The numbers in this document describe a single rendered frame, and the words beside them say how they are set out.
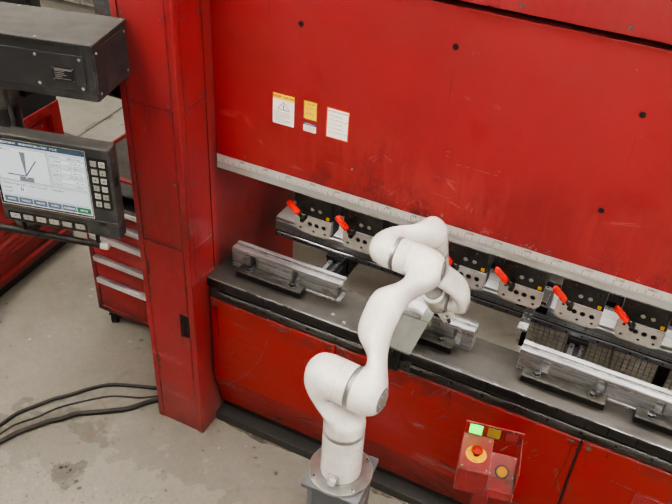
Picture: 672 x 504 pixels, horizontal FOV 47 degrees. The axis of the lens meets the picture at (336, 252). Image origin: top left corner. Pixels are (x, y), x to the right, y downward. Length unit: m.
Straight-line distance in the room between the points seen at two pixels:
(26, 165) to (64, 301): 1.84
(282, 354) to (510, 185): 1.27
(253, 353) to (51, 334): 1.41
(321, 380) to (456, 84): 0.99
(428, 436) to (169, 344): 1.18
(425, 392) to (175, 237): 1.13
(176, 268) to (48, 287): 1.68
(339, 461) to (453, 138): 1.05
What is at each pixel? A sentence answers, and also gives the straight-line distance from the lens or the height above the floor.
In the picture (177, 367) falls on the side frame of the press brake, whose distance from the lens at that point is 3.55.
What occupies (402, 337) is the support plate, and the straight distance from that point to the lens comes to 2.80.
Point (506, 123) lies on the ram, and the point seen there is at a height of 1.82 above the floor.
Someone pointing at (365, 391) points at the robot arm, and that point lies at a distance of 2.03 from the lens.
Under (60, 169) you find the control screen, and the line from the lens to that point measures 2.79.
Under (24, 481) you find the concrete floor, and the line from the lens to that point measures 3.77.
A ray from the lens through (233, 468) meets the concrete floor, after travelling 3.65.
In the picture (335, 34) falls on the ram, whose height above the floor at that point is 1.97.
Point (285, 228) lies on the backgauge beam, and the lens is 3.39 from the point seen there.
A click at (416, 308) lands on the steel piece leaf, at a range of 2.92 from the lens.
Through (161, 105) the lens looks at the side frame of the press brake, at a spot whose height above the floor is 1.67.
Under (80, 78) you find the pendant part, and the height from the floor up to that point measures 1.83.
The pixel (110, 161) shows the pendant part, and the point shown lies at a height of 1.56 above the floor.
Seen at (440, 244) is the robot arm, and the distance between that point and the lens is 2.27.
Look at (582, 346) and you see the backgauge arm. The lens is 3.15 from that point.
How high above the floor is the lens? 2.89
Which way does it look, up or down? 37 degrees down
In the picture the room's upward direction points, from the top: 4 degrees clockwise
